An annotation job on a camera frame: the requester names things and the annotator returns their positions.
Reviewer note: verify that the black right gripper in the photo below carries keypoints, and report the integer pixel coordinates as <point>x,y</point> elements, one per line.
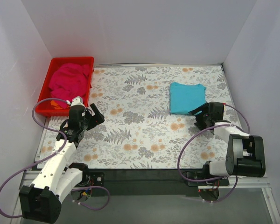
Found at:
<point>205,115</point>

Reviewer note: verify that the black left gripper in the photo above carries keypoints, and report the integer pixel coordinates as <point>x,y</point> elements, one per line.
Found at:
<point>90,117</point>

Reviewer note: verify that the turquoise t shirt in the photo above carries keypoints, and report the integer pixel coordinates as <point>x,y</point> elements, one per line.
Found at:
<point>185,98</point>

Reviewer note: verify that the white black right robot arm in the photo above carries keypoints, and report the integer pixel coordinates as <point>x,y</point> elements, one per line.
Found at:
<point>245,152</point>

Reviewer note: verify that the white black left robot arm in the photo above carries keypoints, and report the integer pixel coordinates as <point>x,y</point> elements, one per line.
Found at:
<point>42,199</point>

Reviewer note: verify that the orange cloth in bin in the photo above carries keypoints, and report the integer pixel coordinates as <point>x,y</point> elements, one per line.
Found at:
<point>55,105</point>

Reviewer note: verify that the magenta t shirt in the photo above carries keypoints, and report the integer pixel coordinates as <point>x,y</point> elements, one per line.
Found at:
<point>68,82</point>

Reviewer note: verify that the red plastic bin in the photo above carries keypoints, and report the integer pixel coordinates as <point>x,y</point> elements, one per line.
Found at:
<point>45,108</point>

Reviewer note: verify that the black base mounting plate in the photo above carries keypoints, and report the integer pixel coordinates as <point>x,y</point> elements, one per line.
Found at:
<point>141,182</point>

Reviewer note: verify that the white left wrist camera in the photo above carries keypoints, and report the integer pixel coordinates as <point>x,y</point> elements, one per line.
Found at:
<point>75,101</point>

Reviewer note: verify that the aluminium frame rail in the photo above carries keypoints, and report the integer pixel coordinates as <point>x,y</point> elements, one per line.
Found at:
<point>243,182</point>

